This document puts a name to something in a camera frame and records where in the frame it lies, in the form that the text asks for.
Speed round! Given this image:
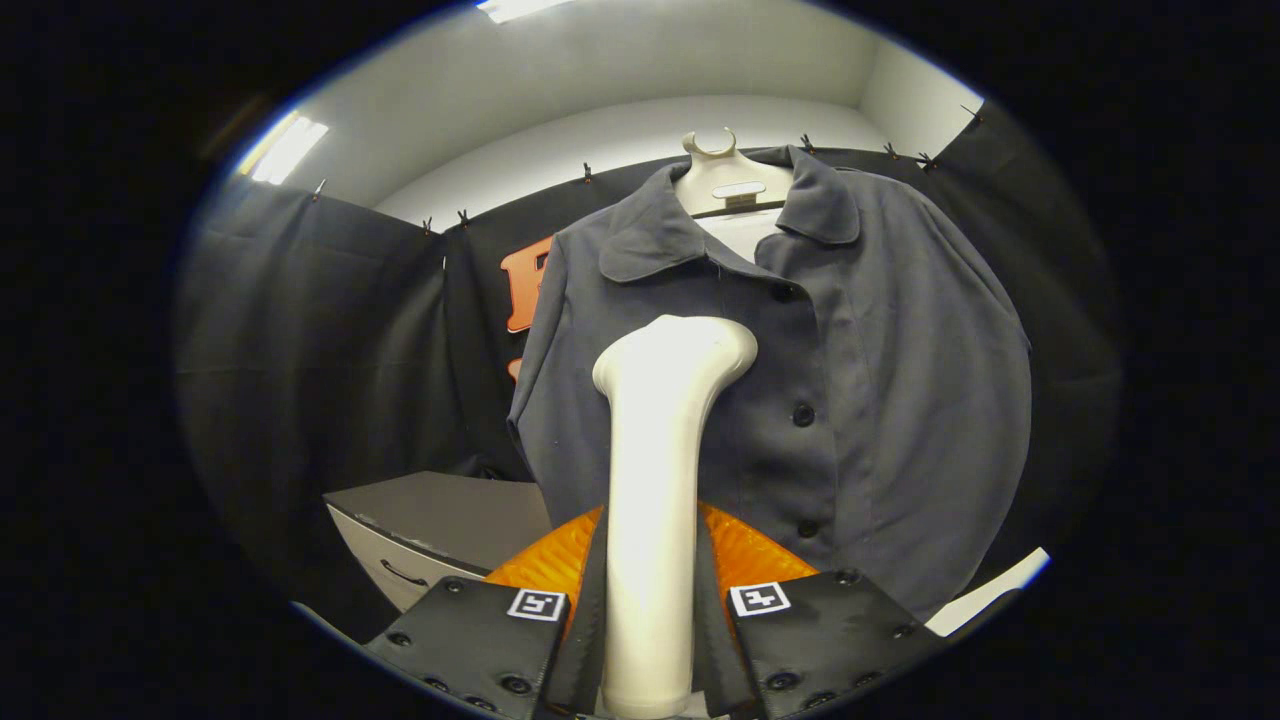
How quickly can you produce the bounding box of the small ceiling light panel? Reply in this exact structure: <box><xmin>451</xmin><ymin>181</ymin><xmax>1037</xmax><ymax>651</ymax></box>
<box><xmin>240</xmin><ymin>112</ymin><xmax>330</xmax><ymax>187</ymax></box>

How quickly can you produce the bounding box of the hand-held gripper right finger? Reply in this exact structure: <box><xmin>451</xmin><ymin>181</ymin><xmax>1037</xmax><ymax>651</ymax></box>
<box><xmin>693</xmin><ymin>500</ymin><xmax>948</xmax><ymax>720</ymax></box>

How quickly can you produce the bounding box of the large ceiling light panel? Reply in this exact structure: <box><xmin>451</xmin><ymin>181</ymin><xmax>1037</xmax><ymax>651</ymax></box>
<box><xmin>478</xmin><ymin>0</ymin><xmax>577</xmax><ymax>24</ymax></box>

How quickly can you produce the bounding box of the grey button-up shirt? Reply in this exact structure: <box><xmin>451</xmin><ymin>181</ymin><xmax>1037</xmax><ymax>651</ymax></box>
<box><xmin>507</xmin><ymin>145</ymin><xmax>1033</xmax><ymax>621</ymax></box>

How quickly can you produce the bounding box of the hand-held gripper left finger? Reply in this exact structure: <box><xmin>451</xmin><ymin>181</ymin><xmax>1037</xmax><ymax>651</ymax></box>
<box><xmin>363</xmin><ymin>505</ymin><xmax>611</xmax><ymax>720</ymax></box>

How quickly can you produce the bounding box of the grey drawer cabinet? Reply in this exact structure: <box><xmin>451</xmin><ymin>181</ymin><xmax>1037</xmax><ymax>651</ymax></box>
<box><xmin>323</xmin><ymin>470</ymin><xmax>554</xmax><ymax>614</ymax></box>

